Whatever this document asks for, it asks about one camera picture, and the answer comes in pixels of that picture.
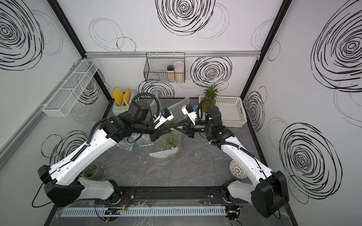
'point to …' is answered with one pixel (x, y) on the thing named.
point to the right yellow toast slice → (127, 96)
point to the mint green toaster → (118, 109)
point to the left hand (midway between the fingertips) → (169, 129)
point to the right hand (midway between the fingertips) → (175, 128)
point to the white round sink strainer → (236, 171)
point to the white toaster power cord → (124, 99)
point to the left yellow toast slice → (118, 95)
